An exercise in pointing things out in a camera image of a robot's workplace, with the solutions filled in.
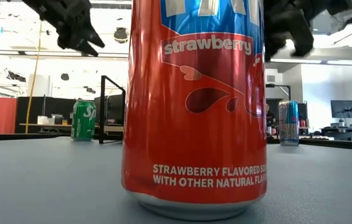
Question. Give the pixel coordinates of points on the ceiling light strip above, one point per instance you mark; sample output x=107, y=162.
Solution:
x=350, y=63
x=294, y=61

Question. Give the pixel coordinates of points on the red Fanta strawberry can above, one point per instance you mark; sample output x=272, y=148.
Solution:
x=194, y=130

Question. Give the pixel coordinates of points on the person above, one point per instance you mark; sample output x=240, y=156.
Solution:
x=269, y=119

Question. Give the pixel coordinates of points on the blue silver Red Bull can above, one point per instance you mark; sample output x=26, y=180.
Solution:
x=288, y=124

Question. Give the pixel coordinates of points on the computer monitor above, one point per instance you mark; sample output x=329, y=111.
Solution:
x=345, y=109

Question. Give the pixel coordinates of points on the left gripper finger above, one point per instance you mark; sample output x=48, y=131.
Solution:
x=80, y=46
x=91, y=37

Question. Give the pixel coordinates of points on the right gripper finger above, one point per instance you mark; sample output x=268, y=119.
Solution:
x=273, y=45
x=302, y=39

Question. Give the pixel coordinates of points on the black partition panel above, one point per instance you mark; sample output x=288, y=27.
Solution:
x=38, y=109

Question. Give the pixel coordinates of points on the black metal stand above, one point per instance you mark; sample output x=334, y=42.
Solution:
x=277, y=85

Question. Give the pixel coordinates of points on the grey-blue table mat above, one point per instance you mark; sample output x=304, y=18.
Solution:
x=54, y=186

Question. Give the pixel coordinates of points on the green Sprite can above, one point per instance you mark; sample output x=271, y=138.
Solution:
x=83, y=124

